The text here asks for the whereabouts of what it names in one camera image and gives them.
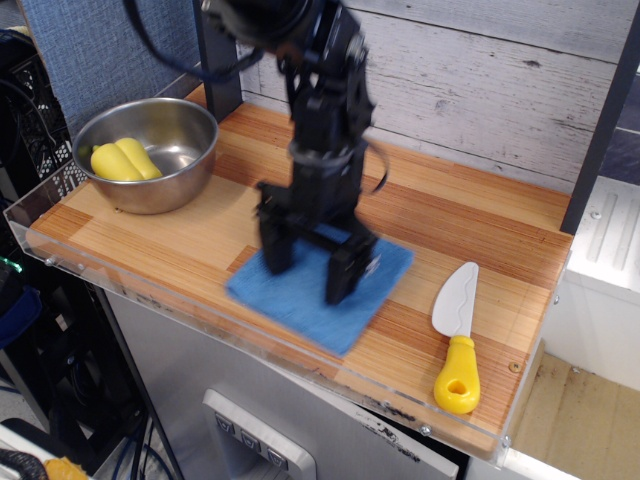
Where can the stainless steel bowl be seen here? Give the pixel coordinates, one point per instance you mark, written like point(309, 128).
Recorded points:
point(149, 156)

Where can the white yellow toy knife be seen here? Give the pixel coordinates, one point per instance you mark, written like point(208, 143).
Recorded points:
point(457, 386)

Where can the blue fabric panel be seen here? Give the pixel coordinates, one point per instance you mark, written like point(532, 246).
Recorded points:
point(95, 59)

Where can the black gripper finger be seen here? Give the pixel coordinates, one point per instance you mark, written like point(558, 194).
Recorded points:
point(278, 235)
point(351, 261)

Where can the yellow crumpled object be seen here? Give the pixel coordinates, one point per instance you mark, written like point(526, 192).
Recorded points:
point(64, 469)

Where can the blue cloth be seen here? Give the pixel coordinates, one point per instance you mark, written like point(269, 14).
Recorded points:
point(296, 298)

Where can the clear acrylic table guard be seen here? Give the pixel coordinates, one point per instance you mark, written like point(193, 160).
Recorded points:
point(172, 269)

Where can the white ribbed box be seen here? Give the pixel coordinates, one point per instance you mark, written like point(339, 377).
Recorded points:
point(593, 320)

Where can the stainless steel cabinet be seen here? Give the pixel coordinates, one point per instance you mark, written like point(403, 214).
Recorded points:
point(260, 400)

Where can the black vertical post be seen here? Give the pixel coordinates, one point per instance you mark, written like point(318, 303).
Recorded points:
point(217, 51)
point(620, 86)

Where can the grey control panel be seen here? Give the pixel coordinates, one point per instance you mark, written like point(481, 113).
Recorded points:
point(257, 450)

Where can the black plastic crate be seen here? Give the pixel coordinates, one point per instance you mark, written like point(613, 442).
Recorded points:
point(35, 141)

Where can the left black vertical post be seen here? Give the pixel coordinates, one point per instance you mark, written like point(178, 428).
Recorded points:
point(217, 51)

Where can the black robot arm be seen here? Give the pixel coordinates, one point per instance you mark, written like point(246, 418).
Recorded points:
point(321, 53)

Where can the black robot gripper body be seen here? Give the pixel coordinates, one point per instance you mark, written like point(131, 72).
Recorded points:
point(321, 200)

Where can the yellow toy pepper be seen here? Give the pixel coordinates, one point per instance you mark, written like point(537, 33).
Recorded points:
point(124, 160)

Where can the right black vertical post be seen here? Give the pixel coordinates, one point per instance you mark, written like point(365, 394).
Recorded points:
point(620, 86)

